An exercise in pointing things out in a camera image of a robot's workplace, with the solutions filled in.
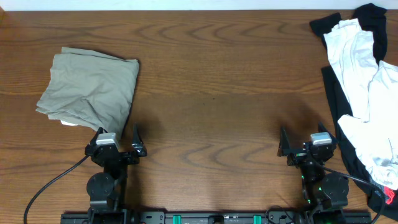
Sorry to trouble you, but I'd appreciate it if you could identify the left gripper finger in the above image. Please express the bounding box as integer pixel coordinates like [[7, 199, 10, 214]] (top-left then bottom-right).
[[89, 127, 104, 146], [131, 123, 147, 157]]

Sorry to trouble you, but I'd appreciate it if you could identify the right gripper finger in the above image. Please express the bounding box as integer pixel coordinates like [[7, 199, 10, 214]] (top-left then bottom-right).
[[318, 122, 338, 145], [277, 127, 290, 157]]

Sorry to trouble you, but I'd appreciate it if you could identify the white t-shirt with logo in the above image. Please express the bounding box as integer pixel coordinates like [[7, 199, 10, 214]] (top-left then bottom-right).
[[324, 19, 397, 190]]

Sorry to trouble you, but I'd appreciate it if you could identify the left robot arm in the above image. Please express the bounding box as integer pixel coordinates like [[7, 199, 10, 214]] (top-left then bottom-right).
[[85, 124, 147, 224]]

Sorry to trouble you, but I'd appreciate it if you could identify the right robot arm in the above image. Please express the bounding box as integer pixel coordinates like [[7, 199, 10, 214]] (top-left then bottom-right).
[[277, 123, 349, 223]]

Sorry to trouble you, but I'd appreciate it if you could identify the small white cloth under garment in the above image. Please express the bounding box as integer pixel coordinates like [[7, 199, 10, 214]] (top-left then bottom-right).
[[60, 120, 78, 126]]

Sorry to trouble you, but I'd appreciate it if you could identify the folded olive green garment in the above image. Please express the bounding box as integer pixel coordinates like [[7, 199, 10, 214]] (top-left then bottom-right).
[[36, 47, 139, 137]]

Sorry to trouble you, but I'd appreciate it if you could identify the black garment with red stripe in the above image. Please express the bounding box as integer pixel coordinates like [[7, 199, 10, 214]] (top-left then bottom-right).
[[310, 3, 397, 220]]

